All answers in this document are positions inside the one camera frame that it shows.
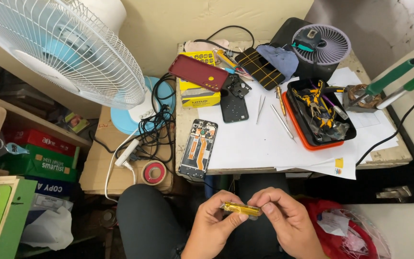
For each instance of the opened phone with orange flex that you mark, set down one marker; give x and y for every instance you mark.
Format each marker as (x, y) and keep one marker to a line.
(198, 148)

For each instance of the black phone back cover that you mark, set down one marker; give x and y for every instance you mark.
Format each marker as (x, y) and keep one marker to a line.
(233, 108)

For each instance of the black box under purple fan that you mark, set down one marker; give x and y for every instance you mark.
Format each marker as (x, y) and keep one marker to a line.
(286, 34)

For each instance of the small gold-yellow phone part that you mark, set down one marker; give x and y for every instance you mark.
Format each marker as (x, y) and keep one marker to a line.
(241, 209)

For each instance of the person's right hand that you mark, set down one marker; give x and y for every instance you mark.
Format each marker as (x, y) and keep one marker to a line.
(293, 226)

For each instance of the brown cardboard box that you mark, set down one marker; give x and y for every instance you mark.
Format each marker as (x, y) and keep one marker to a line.
(102, 162)

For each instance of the phone screen with rubber bands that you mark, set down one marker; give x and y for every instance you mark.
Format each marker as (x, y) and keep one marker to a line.
(261, 70)

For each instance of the red tape roll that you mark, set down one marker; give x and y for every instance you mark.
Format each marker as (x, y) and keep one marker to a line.
(153, 173)

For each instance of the person's black trousers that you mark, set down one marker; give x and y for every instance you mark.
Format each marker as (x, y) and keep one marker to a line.
(149, 223)

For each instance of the black plastic tray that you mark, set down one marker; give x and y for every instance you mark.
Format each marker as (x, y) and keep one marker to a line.
(340, 124)

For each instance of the black phone bracket piece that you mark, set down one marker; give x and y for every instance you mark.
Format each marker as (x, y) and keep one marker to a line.
(240, 87)

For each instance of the white paper sheets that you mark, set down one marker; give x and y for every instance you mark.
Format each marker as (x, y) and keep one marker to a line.
(250, 144)

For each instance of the white and blue standing fan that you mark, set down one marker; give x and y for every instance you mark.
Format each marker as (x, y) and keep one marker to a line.
(67, 50)

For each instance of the silver screwdriver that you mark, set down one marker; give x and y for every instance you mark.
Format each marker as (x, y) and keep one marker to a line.
(282, 121)

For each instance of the white power strip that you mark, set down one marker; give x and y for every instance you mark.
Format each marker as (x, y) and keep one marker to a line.
(127, 152)

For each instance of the yellow cardboard box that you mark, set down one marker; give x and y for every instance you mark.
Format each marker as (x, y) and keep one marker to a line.
(198, 95)

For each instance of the metal latch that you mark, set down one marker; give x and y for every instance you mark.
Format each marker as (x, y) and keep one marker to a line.
(394, 193)

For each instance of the person's left hand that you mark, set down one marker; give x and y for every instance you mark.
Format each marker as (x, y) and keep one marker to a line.
(208, 226)

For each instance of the red plastic bag with rubbish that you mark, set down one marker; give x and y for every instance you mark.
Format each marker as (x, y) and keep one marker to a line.
(336, 233)

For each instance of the silver tweezers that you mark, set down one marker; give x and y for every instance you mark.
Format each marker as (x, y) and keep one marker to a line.
(260, 108)

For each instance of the metal soldering iron stand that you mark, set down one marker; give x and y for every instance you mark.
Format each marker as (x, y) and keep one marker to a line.
(358, 97)

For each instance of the yellow and black pliers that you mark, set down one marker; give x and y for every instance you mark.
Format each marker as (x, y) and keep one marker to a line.
(316, 104)

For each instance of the blue cloth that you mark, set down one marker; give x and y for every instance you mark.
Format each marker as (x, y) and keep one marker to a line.
(280, 59)

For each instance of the white plastic bag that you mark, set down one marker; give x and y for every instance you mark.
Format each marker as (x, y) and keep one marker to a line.
(47, 226)

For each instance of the wooden shelf with paper reams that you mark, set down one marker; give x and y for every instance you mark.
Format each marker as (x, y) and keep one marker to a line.
(38, 144)

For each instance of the orange plastic tray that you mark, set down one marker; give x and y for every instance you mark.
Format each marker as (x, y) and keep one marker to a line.
(298, 131)

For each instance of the dark red phone case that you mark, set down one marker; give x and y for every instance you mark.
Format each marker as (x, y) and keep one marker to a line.
(198, 73)

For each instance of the teal and black small device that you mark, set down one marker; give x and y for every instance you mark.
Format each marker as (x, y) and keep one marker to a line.
(307, 40)

